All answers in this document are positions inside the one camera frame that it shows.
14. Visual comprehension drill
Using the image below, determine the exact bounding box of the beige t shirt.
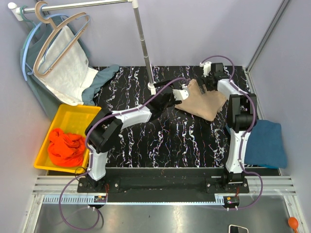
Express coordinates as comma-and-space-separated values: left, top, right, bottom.
175, 79, 227, 121

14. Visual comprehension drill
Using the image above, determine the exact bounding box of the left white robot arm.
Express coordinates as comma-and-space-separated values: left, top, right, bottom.
85, 81, 180, 192

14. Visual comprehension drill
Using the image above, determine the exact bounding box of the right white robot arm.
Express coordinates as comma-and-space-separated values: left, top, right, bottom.
197, 61, 257, 193

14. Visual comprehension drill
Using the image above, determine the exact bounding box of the folded blue t shirt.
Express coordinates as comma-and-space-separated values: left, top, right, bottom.
244, 120, 288, 169

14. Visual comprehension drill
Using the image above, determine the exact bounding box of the yellow plastic bin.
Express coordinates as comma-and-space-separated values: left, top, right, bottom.
34, 104, 101, 174

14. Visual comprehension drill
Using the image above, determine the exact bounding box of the white towel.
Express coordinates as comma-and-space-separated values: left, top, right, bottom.
37, 26, 98, 106

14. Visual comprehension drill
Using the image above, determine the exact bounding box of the orange t shirt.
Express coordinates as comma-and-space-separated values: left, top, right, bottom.
48, 128, 86, 167

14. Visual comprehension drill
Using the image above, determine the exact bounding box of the beige clothes hanger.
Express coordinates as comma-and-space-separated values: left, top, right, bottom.
33, 1, 90, 78

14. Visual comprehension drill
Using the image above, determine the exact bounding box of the smartphone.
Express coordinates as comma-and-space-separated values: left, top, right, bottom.
228, 225, 249, 233

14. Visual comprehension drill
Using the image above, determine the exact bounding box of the blue clothes hanger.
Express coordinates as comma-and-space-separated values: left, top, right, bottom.
22, 14, 91, 81

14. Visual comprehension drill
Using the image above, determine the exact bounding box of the green clothes hanger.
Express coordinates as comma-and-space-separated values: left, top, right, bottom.
19, 5, 37, 48

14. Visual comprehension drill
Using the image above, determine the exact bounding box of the orange ball tool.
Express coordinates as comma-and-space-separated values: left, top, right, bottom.
288, 217, 299, 233

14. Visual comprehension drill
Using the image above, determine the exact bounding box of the metal clothes rack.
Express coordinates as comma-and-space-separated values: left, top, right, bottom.
8, 0, 161, 96

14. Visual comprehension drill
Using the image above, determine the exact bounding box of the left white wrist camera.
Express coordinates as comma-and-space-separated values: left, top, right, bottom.
173, 84, 190, 101

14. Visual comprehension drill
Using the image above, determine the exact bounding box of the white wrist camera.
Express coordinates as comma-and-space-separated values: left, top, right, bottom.
173, 84, 190, 101
199, 61, 212, 77

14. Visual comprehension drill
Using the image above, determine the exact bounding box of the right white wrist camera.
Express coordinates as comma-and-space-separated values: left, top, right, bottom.
199, 61, 212, 77

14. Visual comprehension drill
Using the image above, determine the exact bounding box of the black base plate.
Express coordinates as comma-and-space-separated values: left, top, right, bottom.
77, 167, 249, 193

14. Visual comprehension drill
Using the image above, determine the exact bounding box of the aluminium frame post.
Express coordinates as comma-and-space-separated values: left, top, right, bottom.
245, 0, 292, 72

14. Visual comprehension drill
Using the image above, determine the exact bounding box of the aluminium front rail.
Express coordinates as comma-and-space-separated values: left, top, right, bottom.
33, 176, 296, 205

